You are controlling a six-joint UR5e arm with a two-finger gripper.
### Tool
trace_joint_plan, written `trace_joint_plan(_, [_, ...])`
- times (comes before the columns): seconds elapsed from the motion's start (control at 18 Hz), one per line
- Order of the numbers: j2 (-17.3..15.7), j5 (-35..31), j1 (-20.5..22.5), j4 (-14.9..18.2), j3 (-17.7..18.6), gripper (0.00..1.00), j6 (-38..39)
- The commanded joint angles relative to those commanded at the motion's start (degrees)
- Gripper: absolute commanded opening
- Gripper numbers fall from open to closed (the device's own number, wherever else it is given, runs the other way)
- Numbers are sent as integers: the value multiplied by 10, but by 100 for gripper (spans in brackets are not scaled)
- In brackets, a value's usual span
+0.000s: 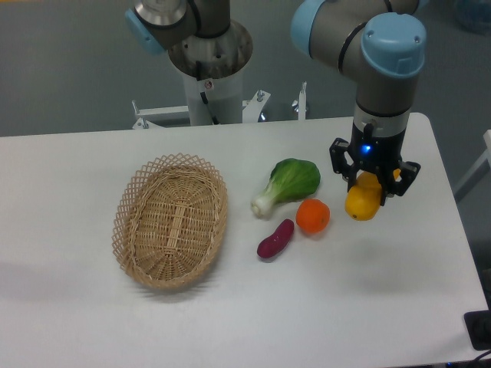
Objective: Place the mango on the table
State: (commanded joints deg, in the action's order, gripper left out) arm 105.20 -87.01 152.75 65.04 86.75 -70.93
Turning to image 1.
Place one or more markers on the woven wicker basket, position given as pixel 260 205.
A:
pixel 170 222

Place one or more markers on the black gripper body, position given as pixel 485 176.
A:
pixel 375 144

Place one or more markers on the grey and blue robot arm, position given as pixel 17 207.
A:
pixel 379 45

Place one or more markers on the green bok choy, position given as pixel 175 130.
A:
pixel 290 181

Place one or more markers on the purple sweet potato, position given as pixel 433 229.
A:
pixel 273 245

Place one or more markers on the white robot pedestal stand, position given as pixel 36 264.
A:
pixel 210 102

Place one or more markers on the black box at table edge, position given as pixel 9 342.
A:
pixel 478 328

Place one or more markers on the yellow mango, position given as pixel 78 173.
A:
pixel 364 197

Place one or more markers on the orange fruit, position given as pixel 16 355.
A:
pixel 312 216

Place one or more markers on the white furniture piece at right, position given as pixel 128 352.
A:
pixel 475 173

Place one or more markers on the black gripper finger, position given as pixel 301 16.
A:
pixel 343 162
pixel 396 180

